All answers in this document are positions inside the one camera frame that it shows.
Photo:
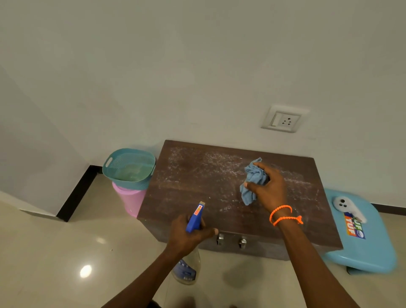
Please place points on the person's left hand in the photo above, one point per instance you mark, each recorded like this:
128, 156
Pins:
182, 238

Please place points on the person's right hand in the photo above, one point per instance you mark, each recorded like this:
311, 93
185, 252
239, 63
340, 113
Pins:
272, 193

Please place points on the blue-topped spray bottle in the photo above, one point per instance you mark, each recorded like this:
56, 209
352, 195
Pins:
194, 222

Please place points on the blue cloth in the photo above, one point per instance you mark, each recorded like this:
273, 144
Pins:
252, 174

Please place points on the dark wooden cabinet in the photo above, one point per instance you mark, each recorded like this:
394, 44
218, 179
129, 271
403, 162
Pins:
206, 190

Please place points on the person's right forearm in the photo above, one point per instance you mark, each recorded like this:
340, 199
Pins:
311, 269

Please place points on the person's left forearm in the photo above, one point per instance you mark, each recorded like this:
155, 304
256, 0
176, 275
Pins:
142, 285

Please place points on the pink plastic bin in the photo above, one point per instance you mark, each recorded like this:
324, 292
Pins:
131, 200

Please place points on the white handheld controller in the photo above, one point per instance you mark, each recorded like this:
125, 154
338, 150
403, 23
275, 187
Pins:
344, 204

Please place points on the teal plastic basket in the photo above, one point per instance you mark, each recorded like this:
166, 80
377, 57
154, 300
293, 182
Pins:
133, 182

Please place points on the colourful stool sticker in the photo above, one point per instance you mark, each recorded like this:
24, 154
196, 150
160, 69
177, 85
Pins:
353, 230

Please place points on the black skirting board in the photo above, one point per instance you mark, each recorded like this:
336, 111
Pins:
390, 210
79, 193

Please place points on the light blue plastic stool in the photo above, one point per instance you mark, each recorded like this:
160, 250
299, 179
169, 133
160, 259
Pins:
377, 247

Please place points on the white wall socket plate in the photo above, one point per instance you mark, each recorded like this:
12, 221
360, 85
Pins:
285, 120

